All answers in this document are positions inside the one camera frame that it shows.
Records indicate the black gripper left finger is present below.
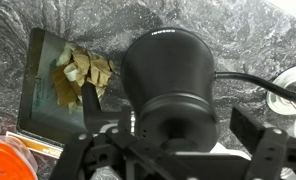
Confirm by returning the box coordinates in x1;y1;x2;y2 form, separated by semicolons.
49;83;136;180

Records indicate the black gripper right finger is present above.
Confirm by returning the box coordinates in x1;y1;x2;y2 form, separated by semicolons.
229;105;296;180

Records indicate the crumpled brown paper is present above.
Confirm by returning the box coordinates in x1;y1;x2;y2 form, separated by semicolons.
51;43;116;113

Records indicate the dark green tray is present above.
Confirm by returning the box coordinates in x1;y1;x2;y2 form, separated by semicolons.
16;28;89;144

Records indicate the orange white label strip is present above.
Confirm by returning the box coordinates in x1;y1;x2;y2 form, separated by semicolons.
6;130;64;160

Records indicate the black gooseneck kettle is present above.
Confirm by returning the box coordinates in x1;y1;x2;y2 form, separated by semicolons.
120;27;296;154

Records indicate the red bowl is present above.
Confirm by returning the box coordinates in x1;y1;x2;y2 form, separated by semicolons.
0;134;39;180

